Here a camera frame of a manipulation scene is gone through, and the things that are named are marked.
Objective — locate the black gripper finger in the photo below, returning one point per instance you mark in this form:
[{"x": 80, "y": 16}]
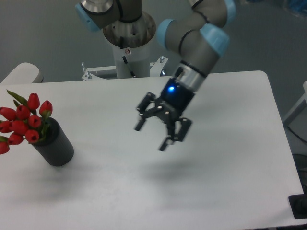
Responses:
[
  {"x": 146, "y": 109},
  {"x": 173, "y": 136}
]

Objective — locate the white chair armrest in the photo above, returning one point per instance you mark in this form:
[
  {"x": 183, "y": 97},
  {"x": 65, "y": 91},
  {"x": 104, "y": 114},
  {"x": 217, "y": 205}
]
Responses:
[{"x": 24, "y": 73}]

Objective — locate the blue items in clear container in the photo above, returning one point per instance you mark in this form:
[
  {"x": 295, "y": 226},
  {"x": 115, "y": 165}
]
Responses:
[{"x": 297, "y": 8}]

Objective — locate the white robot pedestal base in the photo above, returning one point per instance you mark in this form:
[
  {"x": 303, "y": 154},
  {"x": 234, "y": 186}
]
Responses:
[{"x": 130, "y": 44}]

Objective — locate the black ribbed cylindrical vase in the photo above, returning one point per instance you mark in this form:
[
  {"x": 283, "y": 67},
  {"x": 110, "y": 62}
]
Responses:
[{"x": 56, "y": 148}]

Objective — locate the white furniture frame at right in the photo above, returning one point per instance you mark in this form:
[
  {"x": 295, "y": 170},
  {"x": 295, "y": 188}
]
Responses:
[{"x": 297, "y": 108}]

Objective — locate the black device at table edge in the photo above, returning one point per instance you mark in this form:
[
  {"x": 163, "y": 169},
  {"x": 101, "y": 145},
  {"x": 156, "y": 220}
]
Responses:
[{"x": 298, "y": 205}]

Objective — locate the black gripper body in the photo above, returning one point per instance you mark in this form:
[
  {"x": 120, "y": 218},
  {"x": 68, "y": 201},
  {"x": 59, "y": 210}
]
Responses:
[{"x": 172, "y": 102}]

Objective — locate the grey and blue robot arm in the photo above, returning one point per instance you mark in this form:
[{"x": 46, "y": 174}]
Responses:
[{"x": 199, "y": 40}]

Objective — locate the red tulip bouquet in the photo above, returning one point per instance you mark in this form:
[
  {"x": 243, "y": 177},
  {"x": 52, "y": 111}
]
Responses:
[{"x": 30, "y": 121}]

